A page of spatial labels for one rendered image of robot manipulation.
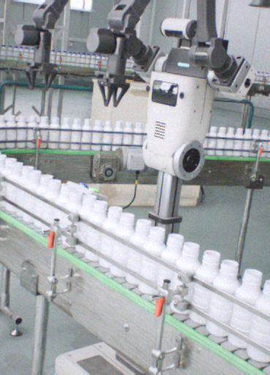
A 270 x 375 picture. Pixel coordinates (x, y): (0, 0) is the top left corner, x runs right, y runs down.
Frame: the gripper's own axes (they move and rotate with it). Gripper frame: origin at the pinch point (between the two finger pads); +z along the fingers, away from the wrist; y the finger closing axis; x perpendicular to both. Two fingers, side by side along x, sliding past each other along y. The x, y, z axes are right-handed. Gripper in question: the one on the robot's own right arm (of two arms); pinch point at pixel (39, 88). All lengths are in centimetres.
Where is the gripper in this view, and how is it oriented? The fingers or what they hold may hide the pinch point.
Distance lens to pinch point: 216.1
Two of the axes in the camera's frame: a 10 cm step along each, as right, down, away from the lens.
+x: 6.4, 2.6, -7.2
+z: -1.2, 9.6, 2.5
